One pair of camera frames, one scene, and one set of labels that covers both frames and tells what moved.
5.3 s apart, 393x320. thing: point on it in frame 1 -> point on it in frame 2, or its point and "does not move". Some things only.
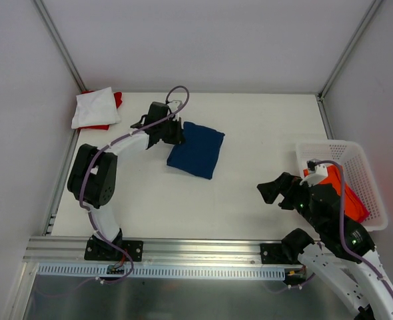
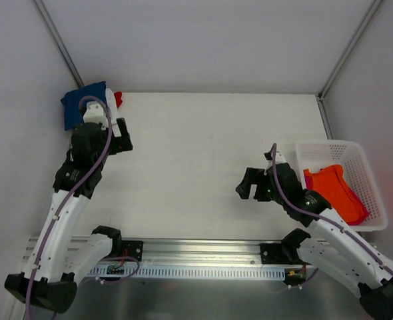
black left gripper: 174,131 -> 122,135
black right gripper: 290,192 -> 258,184
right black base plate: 274,253 does not move
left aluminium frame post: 61,45 does not move
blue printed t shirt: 199,152 -> 71,99
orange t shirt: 352,208 does not move
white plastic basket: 353,159 does not move
